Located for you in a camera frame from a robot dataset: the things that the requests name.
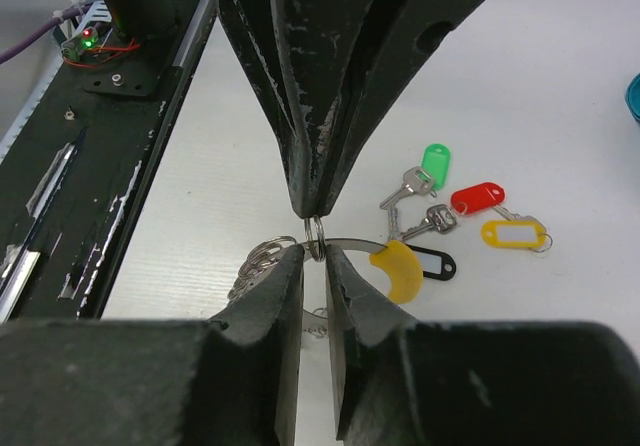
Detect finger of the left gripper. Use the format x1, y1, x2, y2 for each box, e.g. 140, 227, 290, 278
217, 0, 370, 217
316, 0, 486, 216

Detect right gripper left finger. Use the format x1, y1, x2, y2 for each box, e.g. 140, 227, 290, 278
189, 246, 304, 445

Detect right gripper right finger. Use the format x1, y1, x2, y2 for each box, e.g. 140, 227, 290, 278
323, 245, 481, 446

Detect metal keyring holder yellow tip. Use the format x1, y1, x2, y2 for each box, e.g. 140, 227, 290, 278
227, 234, 425, 340

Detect small split key ring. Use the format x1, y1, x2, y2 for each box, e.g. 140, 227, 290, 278
303, 214, 326, 262

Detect key with black tag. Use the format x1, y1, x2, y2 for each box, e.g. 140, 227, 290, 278
388, 204, 458, 281

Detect key with yellow tag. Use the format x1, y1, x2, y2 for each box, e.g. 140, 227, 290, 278
480, 219, 553, 253

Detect left status led board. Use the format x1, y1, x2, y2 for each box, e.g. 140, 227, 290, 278
60, 26, 141, 69

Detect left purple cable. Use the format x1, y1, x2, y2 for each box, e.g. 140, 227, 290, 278
0, 10, 81, 65

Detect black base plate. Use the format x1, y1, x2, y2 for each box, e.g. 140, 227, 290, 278
1, 0, 215, 321

